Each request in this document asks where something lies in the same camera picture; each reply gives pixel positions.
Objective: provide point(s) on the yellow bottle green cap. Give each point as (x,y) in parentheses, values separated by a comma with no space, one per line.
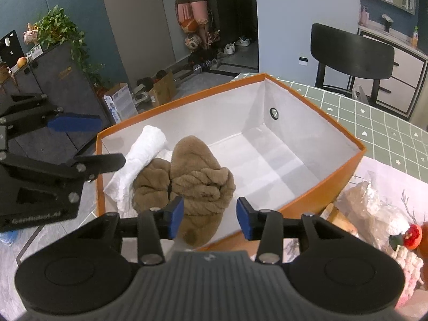
(414,36)

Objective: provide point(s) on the white drawer cabinet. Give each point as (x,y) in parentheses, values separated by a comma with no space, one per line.
(404,73)

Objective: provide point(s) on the black wooden chair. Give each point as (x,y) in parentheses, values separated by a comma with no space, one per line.
(351,50)

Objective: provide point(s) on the pink bottle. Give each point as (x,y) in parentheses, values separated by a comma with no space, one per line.
(364,15)

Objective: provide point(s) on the white sneaker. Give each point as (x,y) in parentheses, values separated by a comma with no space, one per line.
(243,41)
(229,48)

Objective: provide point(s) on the small toy figure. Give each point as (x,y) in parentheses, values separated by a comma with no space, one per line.
(30,33)

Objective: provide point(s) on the clear plastic bag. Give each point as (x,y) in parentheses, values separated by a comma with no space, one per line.
(367,200)

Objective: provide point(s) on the orange fruit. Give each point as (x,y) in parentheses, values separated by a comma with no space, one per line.
(21,62)

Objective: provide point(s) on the metal dumbbell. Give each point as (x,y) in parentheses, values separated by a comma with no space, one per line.
(204,66)

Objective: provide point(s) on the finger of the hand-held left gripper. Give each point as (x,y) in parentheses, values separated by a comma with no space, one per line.
(73,122)
(100,162)

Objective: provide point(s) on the blue white carton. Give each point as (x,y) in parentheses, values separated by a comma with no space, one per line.
(120,103)

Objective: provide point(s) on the red orange pompom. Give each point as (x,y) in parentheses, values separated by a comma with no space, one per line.
(413,235)

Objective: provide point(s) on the pink white knitted hat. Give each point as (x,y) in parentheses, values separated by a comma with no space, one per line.
(409,267)

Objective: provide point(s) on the hanging net bags of balls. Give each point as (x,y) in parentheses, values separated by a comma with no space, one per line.
(189,16)

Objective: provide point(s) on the brown fluffy slipper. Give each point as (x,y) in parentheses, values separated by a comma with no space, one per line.
(200,174)
(152,187)

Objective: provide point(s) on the black tissue holder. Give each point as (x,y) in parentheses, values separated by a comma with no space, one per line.
(388,22)

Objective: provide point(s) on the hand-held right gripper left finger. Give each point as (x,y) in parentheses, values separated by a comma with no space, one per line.
(175,215)

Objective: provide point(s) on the green trailing plant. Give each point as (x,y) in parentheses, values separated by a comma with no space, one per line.
(57,26)

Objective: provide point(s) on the orange storage box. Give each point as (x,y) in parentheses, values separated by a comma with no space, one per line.
(294,133)

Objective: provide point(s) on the tall black cabinet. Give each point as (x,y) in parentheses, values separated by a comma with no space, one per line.
(234,13)

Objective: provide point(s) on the black board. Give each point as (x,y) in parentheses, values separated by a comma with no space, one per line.
(11,48)

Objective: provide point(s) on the dark grey cabinet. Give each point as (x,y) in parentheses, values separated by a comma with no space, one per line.
(60,80)

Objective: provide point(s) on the white rolled towel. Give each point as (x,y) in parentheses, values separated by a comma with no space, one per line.
(147,143)

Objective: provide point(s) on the brown cardboard box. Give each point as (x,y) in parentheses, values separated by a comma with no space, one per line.
(164,90)

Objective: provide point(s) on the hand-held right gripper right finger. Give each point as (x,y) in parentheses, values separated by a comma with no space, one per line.
(244,219)

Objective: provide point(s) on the white wall outlet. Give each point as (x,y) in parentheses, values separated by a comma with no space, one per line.
(303,61)

